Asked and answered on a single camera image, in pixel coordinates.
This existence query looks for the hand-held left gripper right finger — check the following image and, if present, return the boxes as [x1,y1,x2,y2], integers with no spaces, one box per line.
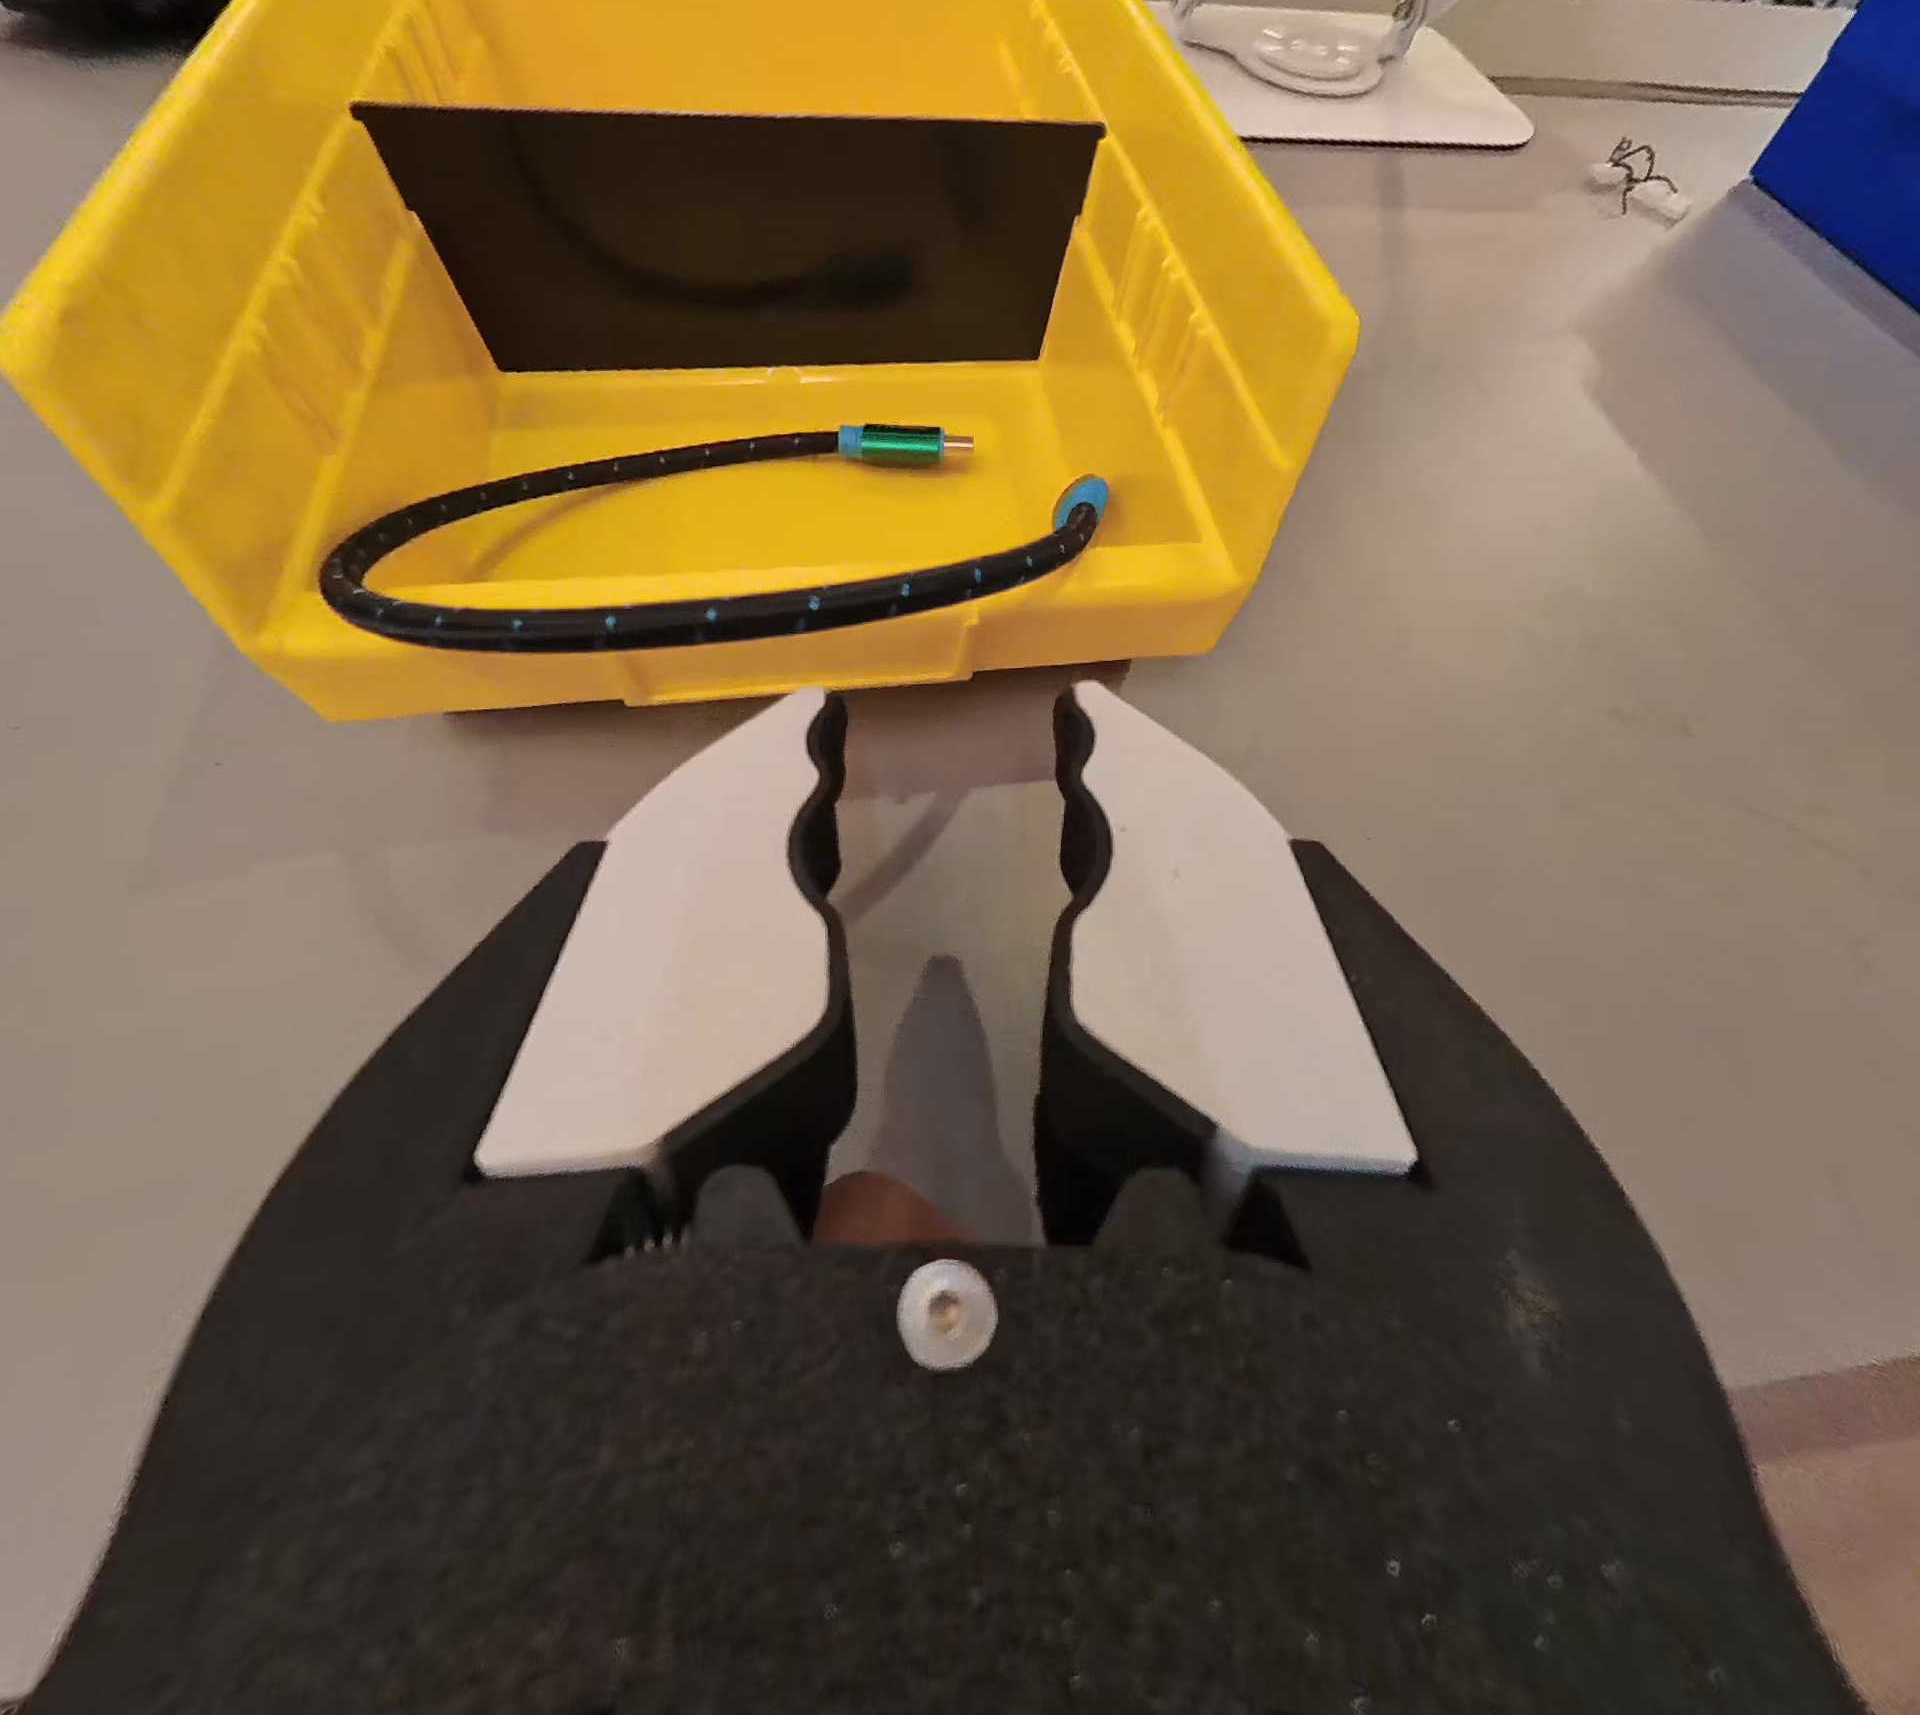
[1036,679,1422,1247]

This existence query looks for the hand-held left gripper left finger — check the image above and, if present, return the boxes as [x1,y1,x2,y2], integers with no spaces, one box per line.
[473,685,862,1247]

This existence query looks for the black braided hdmi cable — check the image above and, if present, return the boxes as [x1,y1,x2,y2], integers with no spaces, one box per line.
[318,422,1116,656]

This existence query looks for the yellow plastic bin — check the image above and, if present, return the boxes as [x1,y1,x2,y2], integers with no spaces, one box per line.
[0,0,1362,721]

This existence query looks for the blue plastic bin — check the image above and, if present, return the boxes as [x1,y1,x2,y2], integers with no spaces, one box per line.
[1751,0,1920,316]

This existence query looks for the grey desk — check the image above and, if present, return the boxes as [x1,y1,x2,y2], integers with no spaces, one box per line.
[0,0,1920,1715]

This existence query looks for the black divider panel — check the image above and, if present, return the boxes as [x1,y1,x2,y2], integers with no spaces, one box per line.
[350,102,1109,377]

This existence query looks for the white scrap with black wire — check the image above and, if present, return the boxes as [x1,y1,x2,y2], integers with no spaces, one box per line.
[1590,138,1694,221]

